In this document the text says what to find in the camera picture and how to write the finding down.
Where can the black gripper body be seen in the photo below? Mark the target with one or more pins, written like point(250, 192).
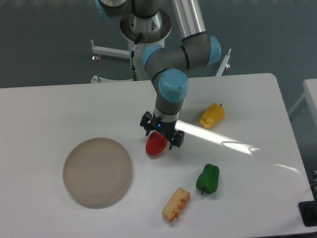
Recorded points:
point(165, 128)

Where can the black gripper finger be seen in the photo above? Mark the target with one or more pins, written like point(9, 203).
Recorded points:
point(147, 122)
point(176, 138)

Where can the white side table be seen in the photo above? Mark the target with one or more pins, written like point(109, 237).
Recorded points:
point(308, 97)

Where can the orange waffle toy food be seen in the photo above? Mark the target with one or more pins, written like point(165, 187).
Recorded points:
point(175, 204)

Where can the yellow bell pepper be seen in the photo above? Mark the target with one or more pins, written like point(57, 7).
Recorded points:
point(212, 115)

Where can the green bell pepper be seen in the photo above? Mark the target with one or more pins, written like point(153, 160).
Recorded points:
point(208, 179)

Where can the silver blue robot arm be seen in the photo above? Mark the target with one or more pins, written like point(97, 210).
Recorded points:
point(170, 83)

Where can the black device at table edge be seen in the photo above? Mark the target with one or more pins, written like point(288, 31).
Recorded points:
point(308, 210)

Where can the beige round plate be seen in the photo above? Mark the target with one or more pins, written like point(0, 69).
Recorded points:
point(97, 172)

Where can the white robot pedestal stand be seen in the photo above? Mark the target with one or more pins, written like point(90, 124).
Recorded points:
point(146, 34)

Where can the red bell pepper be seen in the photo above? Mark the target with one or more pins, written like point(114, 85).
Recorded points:
point(156, 144)

